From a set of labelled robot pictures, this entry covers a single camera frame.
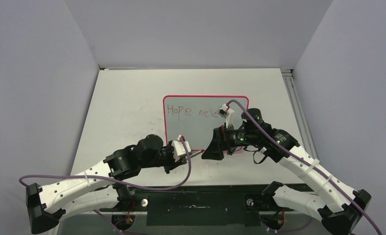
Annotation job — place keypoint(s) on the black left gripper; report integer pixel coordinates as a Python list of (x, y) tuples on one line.
[(181, 161)]

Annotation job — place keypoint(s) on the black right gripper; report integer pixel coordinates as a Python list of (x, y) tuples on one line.
[(220, 140)]

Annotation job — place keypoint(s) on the white whiteboard marker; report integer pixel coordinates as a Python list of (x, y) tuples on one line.
[(196, 154)]

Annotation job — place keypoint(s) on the pink framed whiteboard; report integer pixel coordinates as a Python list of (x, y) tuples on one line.
[(195, 116)]

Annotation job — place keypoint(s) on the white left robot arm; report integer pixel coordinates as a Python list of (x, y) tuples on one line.
[(101, 186)]

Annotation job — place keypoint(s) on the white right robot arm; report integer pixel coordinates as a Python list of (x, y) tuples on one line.
[(336, 205)]

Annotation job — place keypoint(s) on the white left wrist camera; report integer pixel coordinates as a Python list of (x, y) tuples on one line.
[(180, 148)]

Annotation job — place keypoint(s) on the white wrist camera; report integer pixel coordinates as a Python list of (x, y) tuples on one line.
[(227, 113), (180, 148)]

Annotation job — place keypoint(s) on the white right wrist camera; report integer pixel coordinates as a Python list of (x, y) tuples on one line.
[(227, 113)]

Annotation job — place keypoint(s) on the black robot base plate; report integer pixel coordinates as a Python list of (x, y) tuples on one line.
[(200, 206)]

